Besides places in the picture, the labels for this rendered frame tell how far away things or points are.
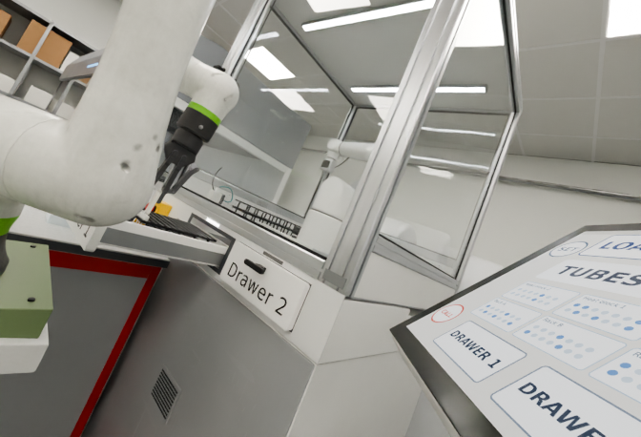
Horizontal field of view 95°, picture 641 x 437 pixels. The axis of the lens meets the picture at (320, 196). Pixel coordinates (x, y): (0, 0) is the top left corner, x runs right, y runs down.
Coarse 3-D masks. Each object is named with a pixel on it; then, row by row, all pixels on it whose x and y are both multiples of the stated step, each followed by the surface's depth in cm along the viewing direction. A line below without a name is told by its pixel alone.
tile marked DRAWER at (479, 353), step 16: (448, 336) 30; (464, 336) 29; (480, 336) 28; (496, 336) 26; (448, 352) 28; (464, 352) 26; (480, 352) 25; (496, 352) 24; (512, 352) 23; (464, 368) 24; (480, 368) 23; (496, 368) 22
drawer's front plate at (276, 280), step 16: (240, 256) 80; (256, 256) 77; (224, 272) 82; (256, 272) 75; (272, 272) 72; (288, 272) 70; (240, 288) 76; (272, 288) 70; (288, 288) 67; (304, 288) 65; (256, 304) 71; (272, 304) 68; (288, 304) 66; (272, 320) 67; (288, 320) 65
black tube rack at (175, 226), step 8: (152, 216) 83; (160, 216) 89; (152, 224) 74; (160, 224) 76; (168, 224) 81; (176, 224) 87; (184, 224) 92; (192, 224) 99; (176, 232) 91; (184, 232) 81; (192, 232) 85; (200, 232) 91; (208, 240) 88; (216, 240) 89
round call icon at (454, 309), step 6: (450, 306) 37; (456, 306) 36; (462, 306) 35; (438, 312) 37; (444, 312) 36; (450, 312) 35; (456, 312) 35; (462, 312) 34; (432, 318) 36; (438, 318) 35; (444, 318) 35; (450, 318) 34; (438, 324) 34
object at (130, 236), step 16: (128, 224) 67; (112, 240) 65; (128, 240) 67; (144, 240) 70; (160, 240) 72; (176, 240) 76; (192, 240) 79; (176, 256) 76; (192, 256) 80; (208, 256) 83
